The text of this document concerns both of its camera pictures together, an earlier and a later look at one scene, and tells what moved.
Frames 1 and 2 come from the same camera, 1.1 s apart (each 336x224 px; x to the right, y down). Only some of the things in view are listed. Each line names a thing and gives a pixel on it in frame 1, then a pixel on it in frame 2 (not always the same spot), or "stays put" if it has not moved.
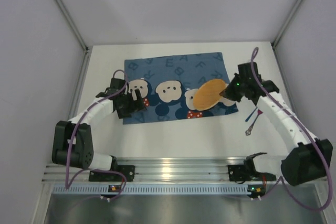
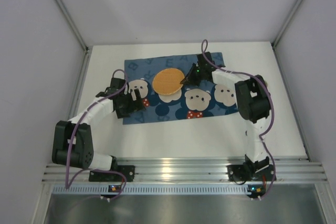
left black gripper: x=130 y=102 stays put
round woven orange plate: x=208 y=94 to x=167 y=81
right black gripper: x=232 y=92 to x=194 y=74
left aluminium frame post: x=65 y=12 stays put
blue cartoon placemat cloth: x=168 y=84 stays put
